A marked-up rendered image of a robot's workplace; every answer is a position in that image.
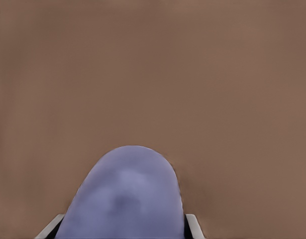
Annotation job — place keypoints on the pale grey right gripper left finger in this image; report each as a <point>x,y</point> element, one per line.
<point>48,227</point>

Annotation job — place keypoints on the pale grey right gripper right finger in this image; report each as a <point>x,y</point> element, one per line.
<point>195,227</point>

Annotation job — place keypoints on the rounded blue-purple object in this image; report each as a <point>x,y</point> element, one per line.
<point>128,196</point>

